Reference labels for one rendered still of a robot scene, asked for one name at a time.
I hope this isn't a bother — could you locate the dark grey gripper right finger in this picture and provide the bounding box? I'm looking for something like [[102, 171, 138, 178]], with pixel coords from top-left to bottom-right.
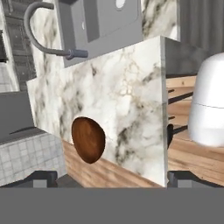
[[167, 170, 224, 189]]

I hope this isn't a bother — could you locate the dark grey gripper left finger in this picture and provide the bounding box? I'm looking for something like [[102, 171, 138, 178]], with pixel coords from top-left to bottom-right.
[[2, 170, 59, 189]]

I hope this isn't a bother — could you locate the grey cabinet run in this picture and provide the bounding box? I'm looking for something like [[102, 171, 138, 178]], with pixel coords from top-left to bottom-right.
[[0, 91, 45, 145]]

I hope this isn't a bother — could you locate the white marble dining counter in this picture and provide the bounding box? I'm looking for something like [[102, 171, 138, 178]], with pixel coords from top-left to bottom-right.
[[26, 35, 211, 188]]

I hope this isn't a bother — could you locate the dark grey ribbed cabinet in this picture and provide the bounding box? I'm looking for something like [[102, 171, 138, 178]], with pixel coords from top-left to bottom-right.
[[177, 0, 224, 56]]

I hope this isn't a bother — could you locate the white rounded object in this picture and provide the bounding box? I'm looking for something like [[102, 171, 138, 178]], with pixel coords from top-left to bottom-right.
[[187, 52, 224, 148]]

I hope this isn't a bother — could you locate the grey curved sink tap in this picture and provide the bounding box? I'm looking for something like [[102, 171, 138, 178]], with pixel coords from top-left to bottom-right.
[[23, 1, 89, 60]]

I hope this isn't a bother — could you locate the grey kitchen sink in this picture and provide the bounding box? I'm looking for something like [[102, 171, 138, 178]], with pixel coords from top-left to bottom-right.
[[54, 0, 144, 68]]

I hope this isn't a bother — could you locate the black metal stool frame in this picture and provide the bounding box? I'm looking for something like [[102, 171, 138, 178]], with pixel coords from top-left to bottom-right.
[[166, 87, 194, 149]]

